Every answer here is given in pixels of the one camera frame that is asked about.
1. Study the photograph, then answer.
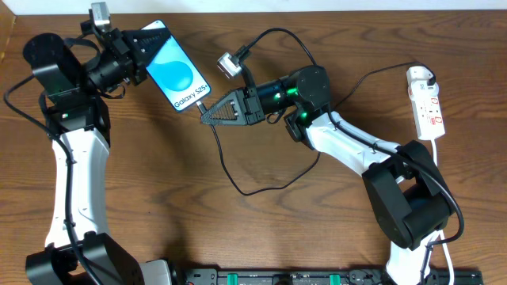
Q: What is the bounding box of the white USB wall charger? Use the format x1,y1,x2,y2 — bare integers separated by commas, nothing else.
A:
406,66,439,101

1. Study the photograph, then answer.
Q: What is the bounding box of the white power strip cord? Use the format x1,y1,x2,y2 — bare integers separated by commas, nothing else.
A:
430,138,456,285

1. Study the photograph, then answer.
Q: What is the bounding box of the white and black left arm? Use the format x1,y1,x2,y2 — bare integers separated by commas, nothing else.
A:
23,24,174,284

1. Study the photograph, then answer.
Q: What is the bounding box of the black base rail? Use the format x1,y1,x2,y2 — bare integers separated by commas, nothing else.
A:
170,268,485,285

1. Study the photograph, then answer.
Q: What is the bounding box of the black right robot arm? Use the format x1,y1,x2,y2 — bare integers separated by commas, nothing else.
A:
199,65,463,284

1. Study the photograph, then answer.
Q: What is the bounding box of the black USB charging cable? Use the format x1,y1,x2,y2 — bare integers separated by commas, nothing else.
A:
196,61,437,197

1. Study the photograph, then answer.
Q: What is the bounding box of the white power strip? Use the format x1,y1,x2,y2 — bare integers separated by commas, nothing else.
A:
410,97,445,140

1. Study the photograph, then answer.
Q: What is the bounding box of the blue Galaxy smartphone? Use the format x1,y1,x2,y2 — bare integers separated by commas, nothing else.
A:
147,33,212,112

